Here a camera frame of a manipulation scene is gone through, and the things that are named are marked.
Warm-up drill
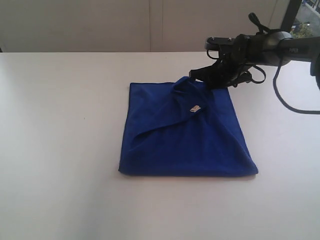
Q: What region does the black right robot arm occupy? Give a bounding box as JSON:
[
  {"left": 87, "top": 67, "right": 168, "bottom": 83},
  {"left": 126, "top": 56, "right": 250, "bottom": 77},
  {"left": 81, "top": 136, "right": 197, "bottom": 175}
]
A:
[{"left": 189, "top": 31, "right": 320, "bottom": 89}]

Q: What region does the blue cloth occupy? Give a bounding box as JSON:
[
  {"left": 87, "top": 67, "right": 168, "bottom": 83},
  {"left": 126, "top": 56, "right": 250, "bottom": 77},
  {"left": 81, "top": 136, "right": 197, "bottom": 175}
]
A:
[{"left": 118, "top": 76, "right": 259, "bottom": 178}]

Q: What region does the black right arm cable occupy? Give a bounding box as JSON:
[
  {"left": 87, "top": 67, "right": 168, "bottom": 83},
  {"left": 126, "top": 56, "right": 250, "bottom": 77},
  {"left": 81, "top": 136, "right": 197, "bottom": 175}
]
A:
[{"left": 247, "top": 12, "right": 320, "bottom": 115}]

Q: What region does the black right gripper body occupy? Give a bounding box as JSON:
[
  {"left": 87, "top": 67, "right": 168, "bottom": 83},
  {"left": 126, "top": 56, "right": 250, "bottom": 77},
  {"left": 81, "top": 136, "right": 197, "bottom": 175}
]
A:
[{"left": 206, "top": 34, "right": 253, "bottom": 89}]

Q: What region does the green tree outside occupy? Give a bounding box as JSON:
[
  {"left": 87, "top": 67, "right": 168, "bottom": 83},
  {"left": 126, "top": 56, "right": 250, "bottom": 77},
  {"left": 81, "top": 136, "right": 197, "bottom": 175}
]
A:
[{"left": 290, "top": 22, "right": 313, "bottom": 39}]

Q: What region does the black window frame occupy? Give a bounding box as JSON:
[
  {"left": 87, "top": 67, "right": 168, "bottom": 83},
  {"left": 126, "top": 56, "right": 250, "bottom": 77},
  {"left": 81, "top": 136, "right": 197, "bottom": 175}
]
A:
[{"left": 280, "top": 0, "right": 302, "bottom": 32}]

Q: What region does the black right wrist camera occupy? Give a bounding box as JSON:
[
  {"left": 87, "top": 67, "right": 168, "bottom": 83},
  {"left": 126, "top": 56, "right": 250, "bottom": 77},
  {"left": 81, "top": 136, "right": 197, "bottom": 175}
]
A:
[{"left": 204, "top": 37, "right": 235, "bottom": 52}]

